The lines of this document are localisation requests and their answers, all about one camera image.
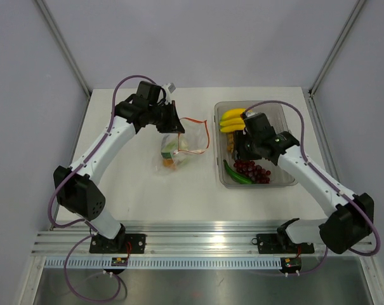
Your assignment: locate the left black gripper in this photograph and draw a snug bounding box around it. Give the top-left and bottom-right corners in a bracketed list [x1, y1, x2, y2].
[148, 100, 185, 133]

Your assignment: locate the yellow banana bunch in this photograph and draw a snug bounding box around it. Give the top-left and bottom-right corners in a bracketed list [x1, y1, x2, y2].
[219, 108, 245, 133]

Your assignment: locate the clear zip top bag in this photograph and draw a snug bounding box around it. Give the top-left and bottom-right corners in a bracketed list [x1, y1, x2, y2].
[153, 117, 211, 175]

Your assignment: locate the white cauliflower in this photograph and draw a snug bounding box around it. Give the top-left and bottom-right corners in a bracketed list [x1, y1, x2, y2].
[161, 134, 189, 169]

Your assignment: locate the orange yellow pepper cluster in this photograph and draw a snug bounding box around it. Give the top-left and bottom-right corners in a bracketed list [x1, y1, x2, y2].
[162, 159, 176, 168]

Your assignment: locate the green chili pepper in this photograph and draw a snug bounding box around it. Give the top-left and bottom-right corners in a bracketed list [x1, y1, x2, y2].
[223, 159, 253, 185]

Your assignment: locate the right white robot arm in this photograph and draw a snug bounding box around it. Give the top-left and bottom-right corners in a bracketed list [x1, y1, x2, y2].
[236, 111, 374, 254]

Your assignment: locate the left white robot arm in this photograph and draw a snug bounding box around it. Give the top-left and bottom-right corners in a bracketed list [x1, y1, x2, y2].
[51, 77, 185, 254]

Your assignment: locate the clear plastic food bin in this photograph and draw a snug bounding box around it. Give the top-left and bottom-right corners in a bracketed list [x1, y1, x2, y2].
[214, 100, 297, 189]

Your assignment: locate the brown longan cluster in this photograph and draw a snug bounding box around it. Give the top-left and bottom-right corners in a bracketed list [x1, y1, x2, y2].
[226, 133, 235, 154]

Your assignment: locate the red grape bunch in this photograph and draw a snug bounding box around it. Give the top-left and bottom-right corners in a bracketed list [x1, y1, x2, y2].
[233, 161, 271, 184]

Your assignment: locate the right small circuit board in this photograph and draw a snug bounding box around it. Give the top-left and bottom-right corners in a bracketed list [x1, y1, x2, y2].
[281, 257, 302, 270]

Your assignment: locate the small circuit board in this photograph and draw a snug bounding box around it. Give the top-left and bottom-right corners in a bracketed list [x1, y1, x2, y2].
[281, 257, 302, 270]
[111, 257, 128, 267]

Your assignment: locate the left small circuit board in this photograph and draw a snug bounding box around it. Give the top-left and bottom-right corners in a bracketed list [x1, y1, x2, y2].
[111, 257, 128, 267]

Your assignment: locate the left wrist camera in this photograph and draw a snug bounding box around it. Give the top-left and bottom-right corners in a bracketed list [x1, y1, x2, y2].
[161, 83, 176, 95]

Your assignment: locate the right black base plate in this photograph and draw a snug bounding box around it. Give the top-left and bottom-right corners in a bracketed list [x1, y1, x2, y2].
[251, 218, 315, 256]

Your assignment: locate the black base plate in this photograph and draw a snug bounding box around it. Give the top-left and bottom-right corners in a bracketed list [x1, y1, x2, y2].
[89, 225, 147, 254]
[251, 218, 315, 256]

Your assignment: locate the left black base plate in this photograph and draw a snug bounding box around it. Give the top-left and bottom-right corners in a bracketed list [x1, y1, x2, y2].
[89, 225, 147, 254]

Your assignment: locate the aluminium rail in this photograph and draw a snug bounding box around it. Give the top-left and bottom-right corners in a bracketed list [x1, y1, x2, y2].
[31, 220, 376, 257]

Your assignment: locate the right frame post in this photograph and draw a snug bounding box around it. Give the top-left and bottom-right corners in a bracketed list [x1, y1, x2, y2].
[308, 0, 368, 98]

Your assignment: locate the frame post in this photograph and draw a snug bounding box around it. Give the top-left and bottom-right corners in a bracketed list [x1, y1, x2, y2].
[33, 0, 92, 101]
[308, 0, 368, 98]

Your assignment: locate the left frame post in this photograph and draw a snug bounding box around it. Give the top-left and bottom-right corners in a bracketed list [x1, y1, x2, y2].
[33, 0, 92, 101]

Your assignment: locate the white slotted cable duct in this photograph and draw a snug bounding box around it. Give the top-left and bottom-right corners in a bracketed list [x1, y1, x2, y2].
[44, 256, 299, 273]

